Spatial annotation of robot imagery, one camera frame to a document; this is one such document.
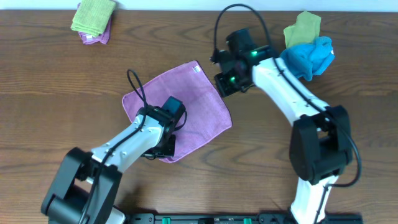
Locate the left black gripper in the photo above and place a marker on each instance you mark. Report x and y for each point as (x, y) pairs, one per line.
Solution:
(168, 148)

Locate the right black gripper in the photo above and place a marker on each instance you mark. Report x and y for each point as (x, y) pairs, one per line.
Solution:
(224, 86)

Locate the pink microfiber cloth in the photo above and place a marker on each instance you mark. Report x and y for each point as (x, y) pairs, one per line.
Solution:
(207, 114)

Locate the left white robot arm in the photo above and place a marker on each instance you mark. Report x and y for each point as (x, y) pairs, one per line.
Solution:
(85, 186)

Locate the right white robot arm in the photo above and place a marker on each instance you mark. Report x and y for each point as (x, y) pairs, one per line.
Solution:
(321, 145)

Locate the crumpled blue cloth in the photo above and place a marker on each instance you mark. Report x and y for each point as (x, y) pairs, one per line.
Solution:
(307, 60)

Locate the crumpled olive green cloth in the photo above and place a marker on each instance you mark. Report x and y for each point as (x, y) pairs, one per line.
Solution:
(305, 30)

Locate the folded purple cloth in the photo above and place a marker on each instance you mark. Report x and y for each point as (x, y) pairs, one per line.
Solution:
(88, 39)

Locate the folded green cloth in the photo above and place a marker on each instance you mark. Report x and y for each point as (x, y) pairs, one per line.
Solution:
(92, 16)

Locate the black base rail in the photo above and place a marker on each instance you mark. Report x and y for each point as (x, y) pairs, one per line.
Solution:
(262, 218)

